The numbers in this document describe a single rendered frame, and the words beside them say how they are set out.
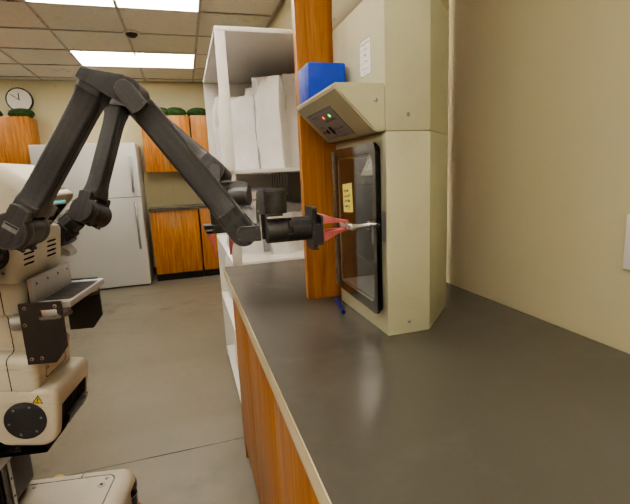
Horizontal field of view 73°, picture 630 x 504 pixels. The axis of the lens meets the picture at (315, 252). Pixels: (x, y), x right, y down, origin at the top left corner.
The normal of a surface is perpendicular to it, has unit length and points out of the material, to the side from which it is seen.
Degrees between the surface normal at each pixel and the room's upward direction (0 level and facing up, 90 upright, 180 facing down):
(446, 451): 0
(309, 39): 90
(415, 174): 90
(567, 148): 90
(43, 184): 90
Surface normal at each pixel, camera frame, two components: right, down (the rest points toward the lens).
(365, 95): 0.29, 0.16
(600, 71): -0.96, 0.10
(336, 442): -0.04, -0.98
